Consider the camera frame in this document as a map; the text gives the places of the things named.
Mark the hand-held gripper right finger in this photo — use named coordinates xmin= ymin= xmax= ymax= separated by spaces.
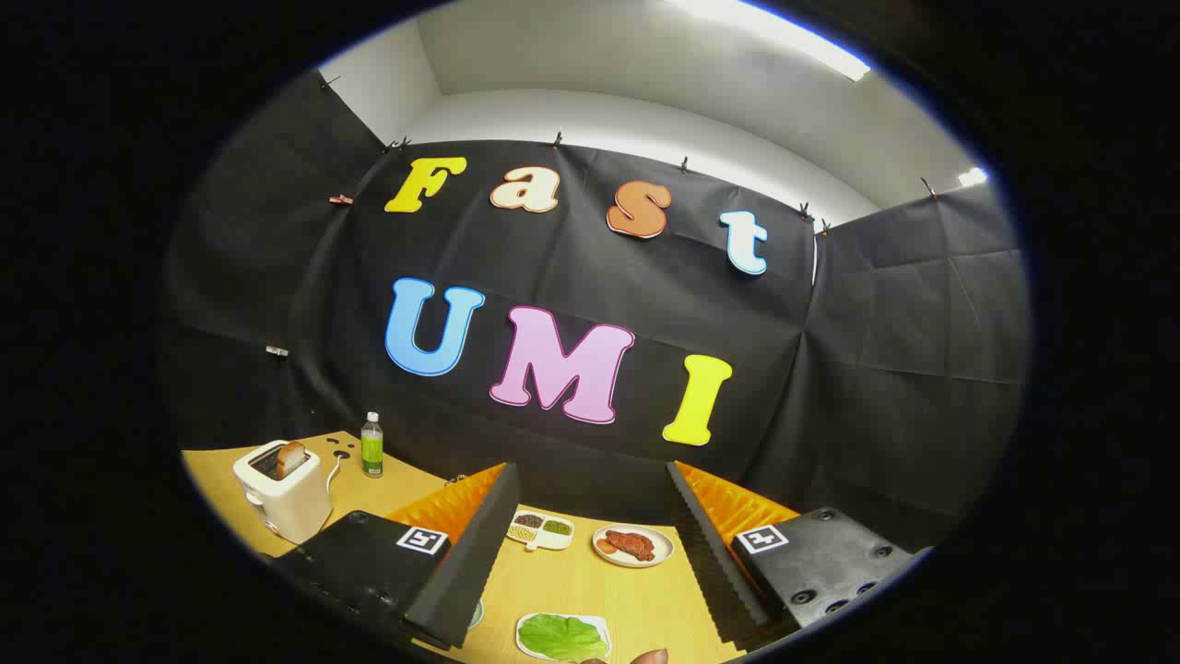
xmin=666 ymin=460 xmax=934 ymax=649

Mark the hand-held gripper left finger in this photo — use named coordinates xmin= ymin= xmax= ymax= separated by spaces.
xmin=270 ymin=461 xmax=523 ymax=651

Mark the white square plate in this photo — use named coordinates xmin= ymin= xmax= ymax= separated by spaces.
xmin=514 ymin=611 xmax=613 ymax=663

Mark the green lettuce leaf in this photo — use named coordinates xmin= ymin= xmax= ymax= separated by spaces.
xmin=518 ymin=614 xmax=609 ymax=663

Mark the brown meat piece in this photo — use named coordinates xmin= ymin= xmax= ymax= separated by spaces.
xmin=605 ymin=529 xmax=656 ymax=562

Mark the white toaster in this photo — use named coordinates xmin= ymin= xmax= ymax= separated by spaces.
xmin=232 ymin=441 xmax=335 ymax=545

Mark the green label plastic bottle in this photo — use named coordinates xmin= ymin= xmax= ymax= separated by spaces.
xmin=360 ymin=411 xmax=384 ymax=479

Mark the white round plate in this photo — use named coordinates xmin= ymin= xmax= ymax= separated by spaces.
xmin=592 ymin=523 xmax=675 ymax=568

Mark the white divided dish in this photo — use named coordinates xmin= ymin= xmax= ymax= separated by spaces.
xmin=506 ymin=510 xmax=575 ymax=552

